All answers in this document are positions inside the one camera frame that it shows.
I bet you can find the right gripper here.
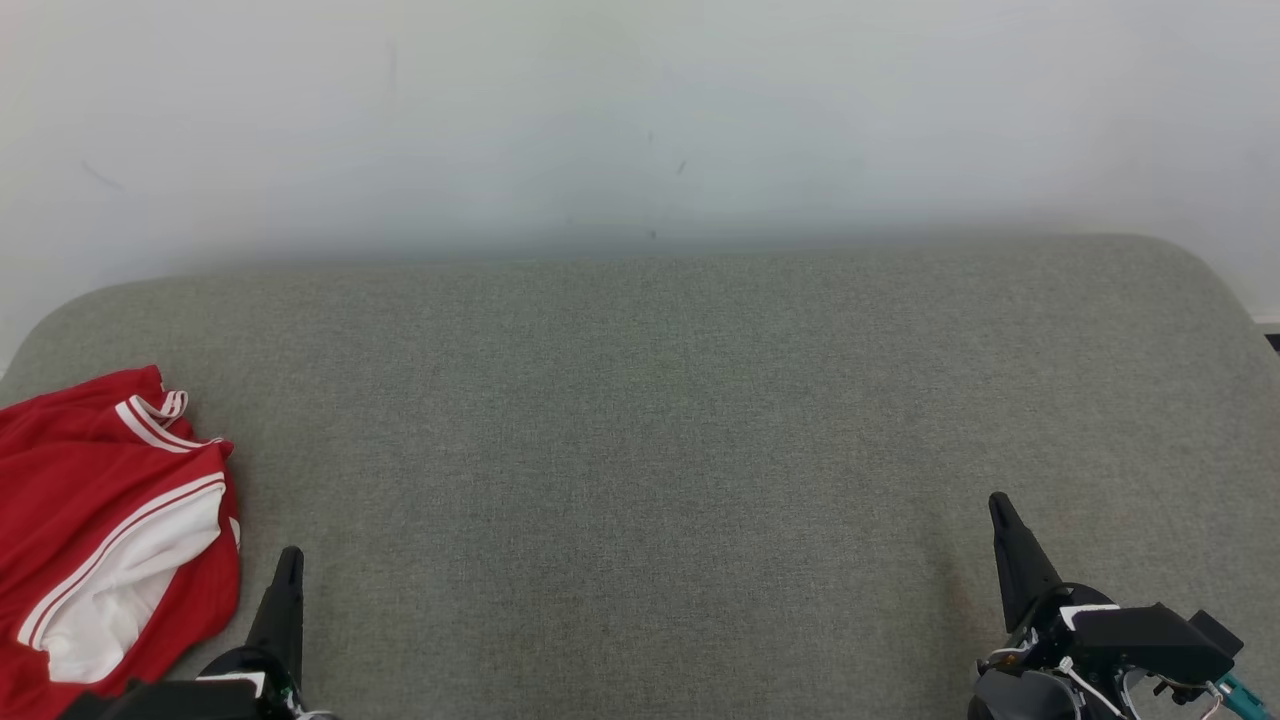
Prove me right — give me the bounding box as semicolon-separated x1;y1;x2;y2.
984;491;1117;667

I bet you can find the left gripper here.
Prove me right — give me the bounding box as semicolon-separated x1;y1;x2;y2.
198;546;305;720

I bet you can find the red basketball jersey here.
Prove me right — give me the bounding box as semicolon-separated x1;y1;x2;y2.
0;365;243;720

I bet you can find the grey fabric sofa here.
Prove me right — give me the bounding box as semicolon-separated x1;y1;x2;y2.
0;233;1280;720

